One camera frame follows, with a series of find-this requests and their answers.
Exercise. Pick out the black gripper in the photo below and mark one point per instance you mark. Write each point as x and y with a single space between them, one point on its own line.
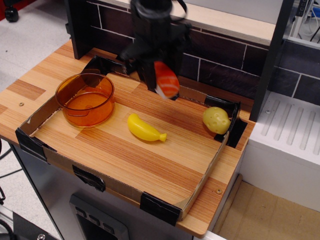
156 38

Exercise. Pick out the orange salmon sushi toy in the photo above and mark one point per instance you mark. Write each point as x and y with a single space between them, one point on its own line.
167 83

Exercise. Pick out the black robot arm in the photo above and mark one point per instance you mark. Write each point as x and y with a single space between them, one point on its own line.
145 6

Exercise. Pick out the orange transparent plastic pot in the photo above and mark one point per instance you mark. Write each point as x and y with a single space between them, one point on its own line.
86 99

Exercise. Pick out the cardboard fence with black tape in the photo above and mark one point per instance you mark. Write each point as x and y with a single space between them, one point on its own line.
190 170

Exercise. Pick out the yellow toy banana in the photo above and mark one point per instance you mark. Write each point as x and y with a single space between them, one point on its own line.
143 130

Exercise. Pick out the yellow toy potato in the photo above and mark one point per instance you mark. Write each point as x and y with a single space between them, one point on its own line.
216 120

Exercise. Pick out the white toy sink drainer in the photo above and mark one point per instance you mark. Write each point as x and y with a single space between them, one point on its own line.
282 156

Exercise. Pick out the black caster wheel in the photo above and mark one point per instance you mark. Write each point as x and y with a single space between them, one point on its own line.
11 14

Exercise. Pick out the grey oven control panel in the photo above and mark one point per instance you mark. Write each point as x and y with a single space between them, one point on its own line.
96 224

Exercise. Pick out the black vertical post left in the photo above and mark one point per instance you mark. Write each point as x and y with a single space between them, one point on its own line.
79 26

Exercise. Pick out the black vertical post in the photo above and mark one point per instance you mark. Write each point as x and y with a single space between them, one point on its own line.
275 44
79 26

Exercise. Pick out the black vertical post right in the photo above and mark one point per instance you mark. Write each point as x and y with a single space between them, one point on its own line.
275 44

